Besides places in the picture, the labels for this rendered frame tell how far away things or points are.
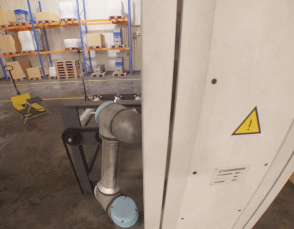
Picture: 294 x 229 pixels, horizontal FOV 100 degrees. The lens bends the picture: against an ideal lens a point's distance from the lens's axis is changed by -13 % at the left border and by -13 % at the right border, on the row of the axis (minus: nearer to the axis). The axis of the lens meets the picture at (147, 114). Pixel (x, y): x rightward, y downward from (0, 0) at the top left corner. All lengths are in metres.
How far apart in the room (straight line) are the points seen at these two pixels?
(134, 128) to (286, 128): 0.37
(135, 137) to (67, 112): 0.94
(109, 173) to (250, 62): 0.61
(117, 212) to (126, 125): 0.39
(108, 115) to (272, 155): 0.46
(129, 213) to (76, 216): 1.25
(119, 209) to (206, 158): 0.51
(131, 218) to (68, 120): 0.96
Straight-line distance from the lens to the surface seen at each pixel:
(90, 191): 1.92
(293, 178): 2.72
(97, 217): 1.81
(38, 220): 2.05
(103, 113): 0.54
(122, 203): 0.71
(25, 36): 10.81
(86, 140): 1.41
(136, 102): 1.12
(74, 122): 1.34
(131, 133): 0.46
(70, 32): 11.05
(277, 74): 0.26
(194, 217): 0.43
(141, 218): 0.93
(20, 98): 5.75
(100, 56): 10.43
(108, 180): 0.70
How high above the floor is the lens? 1.56
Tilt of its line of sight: 26 degrees down
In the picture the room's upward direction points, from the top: straight up
